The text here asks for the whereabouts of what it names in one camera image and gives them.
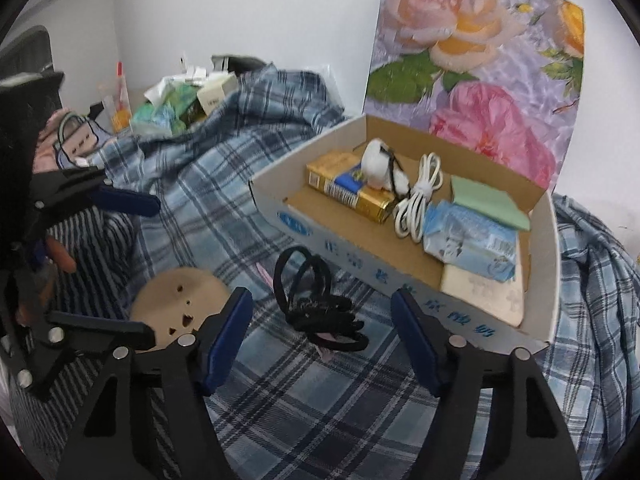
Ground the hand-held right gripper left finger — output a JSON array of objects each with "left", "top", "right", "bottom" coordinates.
[{"left": 56, "top": 286, "right": 254, "bottom": 480}]

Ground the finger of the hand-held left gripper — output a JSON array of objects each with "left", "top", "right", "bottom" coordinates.
[
  {"left": 31, "top": 166, "right": 162, "bottom": 223},
  {"left": 17, "top": 310, "right": 157, "bottom": 401}
]

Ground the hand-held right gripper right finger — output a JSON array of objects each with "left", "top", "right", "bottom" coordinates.
[{"left": 390, "top": 287, "right": 584, "bottom": 480}]

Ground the bundle of black hair ties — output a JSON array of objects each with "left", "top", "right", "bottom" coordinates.
[{"left": 274, "top": 246, "right": 372, "bottom": 352}]

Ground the cardboard box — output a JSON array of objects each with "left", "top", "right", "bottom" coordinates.
[{"left": 248, "top": 114, "right": 560, "bottom": 356}]

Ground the light blue tissue packet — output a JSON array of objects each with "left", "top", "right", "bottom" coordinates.
[{"left": 424, "top": 201, "right": 518, "bottom": 282}]

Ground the white cable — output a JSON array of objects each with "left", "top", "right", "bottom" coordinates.
[{"left": 392, "top": 154, "right": 445, "bottom": 243}]

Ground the green notepad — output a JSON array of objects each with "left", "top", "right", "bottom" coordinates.
[{"left": 450, "top": 175, "right": 531, "bottom": 232}]

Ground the person's left hand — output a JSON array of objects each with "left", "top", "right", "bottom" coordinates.
[{"left": 45, "top": 236, "right": 77, "bottom": 274}]

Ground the cartoon printed pouch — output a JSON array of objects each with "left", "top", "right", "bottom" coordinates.
[{"left": 36, "top": 110, "right": 109, "bottom": 171}]

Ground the dark striped cloth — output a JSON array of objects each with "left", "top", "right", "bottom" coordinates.
[{"left": 10, "top": 205, "right": 166, "bottom": 480}]

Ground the round tan wooden disc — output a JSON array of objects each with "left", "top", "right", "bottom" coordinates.
[{"left": 130, "top": 267, "right": 232, "bottom": 352}]

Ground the black mesh chair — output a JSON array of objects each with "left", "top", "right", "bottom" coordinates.
[{"left": 0, "top": 25, "right": 56, "bottom": 83}]

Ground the beige phone case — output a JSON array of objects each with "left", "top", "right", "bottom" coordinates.
[{"left": 440, "top": 262, "right": 526, "bottom": 328}]

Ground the green printed tissue packet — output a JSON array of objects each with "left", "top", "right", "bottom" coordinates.
[{"left": 131, "top": 85, "right": 201, "bottom": 135}]

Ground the red capped bottle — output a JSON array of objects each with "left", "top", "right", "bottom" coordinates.
[{"left": 113, "top": 61, "right": 132, "bottom": 133}]

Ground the beige carton box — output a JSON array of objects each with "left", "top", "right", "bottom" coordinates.
[{"left": 196, "top": 74, "right": 237, "bottom": 113}]

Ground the blue plaid cloth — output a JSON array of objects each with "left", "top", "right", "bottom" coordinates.
[{"left": 75, "top": 62, "right": 640, "bottom": 480}]

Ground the gold and blue cigarette pack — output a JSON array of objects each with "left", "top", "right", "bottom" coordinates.
[{"left": 306, "top": 152, "right": 396, "bottom": 223}]

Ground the black and white box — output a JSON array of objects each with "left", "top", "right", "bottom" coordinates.
[{"left": 211, "top": 54, "right": 267, "bottom": 75}]

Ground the floral rose poster board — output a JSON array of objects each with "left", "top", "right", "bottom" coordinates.
[{"left": 362, "top": 0, "right": 586, "bottom": 193}]

